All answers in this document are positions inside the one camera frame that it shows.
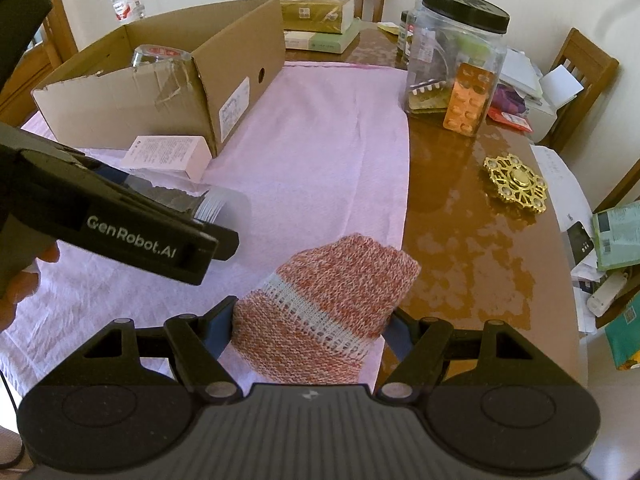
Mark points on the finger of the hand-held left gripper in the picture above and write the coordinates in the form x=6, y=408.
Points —
x=112, y=175

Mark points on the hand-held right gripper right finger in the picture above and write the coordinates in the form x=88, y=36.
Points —
x=397, y=332

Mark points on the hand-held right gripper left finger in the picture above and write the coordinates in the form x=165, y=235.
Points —
x=220, y=325

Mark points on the brown cardboard box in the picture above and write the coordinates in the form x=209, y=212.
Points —
x=125, y=105

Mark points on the pink knitted sock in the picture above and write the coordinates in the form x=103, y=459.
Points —
x=325, y=300

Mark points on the clear jar with dark discs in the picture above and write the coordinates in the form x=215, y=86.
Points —
x=230, y=210

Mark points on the glass jar of binder clips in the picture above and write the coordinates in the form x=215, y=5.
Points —
x=160, y=56

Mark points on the person's left hand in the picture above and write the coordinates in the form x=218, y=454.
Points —
x=25, y=285

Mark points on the pale pink carton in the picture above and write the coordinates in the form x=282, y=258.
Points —
x=165, y=152

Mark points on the dark grey object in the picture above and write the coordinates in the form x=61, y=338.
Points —
x=20, y=5

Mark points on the pink cloth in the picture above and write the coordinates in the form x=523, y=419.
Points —
x=310, y=150

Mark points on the black electronic device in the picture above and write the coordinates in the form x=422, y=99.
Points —
x=582, y=245

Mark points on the white power strip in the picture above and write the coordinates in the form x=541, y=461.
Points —
x=607, y=292

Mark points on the white paper sheet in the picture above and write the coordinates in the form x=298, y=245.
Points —
x=560, y=180

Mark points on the teal cardboard box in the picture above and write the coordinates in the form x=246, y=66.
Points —
x=625, y=330

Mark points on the orange pill blister pack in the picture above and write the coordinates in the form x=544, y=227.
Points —
x=467, y=105

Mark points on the silver pill blister pack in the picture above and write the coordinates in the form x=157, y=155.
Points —
x=425, y=95

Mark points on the red packet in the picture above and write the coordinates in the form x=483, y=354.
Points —
x=510, y=119

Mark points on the green book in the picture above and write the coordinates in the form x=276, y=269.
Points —
x=325, y=42

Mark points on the yellow tissue box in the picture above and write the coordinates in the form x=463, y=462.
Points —
x=315, y=15

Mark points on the large clear jar black lid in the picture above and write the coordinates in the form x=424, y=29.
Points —
x=435, y=45

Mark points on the white paper card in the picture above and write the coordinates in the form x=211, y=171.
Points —
x=562, y=85

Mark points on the yellow notepad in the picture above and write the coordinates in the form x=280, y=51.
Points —
x=389, y=28

